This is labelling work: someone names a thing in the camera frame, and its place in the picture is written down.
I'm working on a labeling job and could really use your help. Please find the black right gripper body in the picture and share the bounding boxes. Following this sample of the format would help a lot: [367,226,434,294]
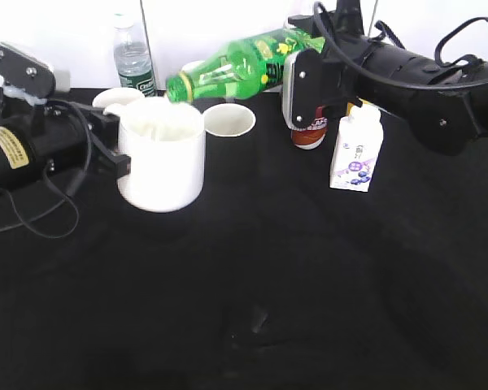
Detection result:
[315,27,390,116]

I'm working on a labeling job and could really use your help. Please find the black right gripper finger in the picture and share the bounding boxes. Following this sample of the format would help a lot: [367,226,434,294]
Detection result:
[287,15,323,39]

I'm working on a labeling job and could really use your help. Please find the black white right gripper finger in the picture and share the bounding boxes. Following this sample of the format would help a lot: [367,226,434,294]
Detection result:
[281,49,323,130]

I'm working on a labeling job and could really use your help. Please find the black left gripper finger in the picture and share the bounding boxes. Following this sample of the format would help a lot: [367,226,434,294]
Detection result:
[72,102,119,127]
[90,133,129,180]

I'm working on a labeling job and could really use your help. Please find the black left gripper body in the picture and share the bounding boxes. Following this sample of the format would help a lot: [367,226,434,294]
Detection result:
[28,100,101,175]

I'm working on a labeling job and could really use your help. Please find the green Sprite bottle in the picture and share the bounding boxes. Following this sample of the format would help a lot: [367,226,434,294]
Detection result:
[166,28,325,103]

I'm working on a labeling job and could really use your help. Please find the white ceramic mug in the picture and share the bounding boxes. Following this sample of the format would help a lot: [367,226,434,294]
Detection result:
[103,97,206,213]

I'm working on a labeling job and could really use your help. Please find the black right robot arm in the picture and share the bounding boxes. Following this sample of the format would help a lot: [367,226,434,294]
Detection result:
[282,5,488,155]

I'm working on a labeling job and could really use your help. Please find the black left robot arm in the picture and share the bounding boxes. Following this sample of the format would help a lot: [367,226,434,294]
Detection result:
[0,97,131,197]

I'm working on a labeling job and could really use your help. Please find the red ceramic mug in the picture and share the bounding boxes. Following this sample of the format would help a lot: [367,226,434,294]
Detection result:
[92,87,145,108]

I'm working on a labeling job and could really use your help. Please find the clear water bottle green label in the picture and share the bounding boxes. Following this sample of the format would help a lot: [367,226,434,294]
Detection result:
[113,13,157,97]

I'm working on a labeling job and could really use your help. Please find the brown Nescafe coffee bottle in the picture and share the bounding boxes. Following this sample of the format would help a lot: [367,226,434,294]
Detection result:
[290,106,328,150]

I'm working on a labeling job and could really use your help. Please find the white blueberry yogurt carton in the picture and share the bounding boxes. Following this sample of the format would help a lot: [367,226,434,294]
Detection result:
[329,102,384,193]

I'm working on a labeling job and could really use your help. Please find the black ceramic mug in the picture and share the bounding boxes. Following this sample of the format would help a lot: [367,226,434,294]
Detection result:
[203,103,256,137]

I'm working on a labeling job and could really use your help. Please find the grey ceramic mug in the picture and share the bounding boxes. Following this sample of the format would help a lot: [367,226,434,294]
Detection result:
[181,60,205,76]

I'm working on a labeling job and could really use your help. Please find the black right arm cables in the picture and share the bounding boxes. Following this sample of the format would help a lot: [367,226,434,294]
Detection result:
[312,1,488,89]

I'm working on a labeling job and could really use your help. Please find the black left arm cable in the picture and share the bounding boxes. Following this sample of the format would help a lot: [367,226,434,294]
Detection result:
[0,100,94,239]

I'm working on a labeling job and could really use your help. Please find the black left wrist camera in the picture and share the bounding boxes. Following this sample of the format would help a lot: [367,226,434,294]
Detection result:
[0,41,71,106]

